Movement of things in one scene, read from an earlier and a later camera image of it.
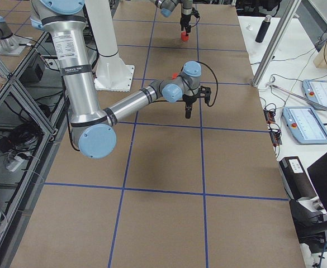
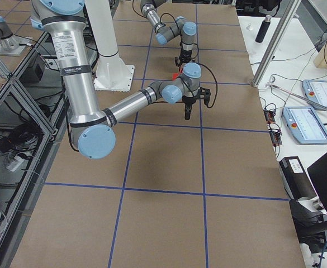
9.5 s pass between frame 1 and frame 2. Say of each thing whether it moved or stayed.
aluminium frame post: stayed
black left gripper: moved
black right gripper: stayed
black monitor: stayed
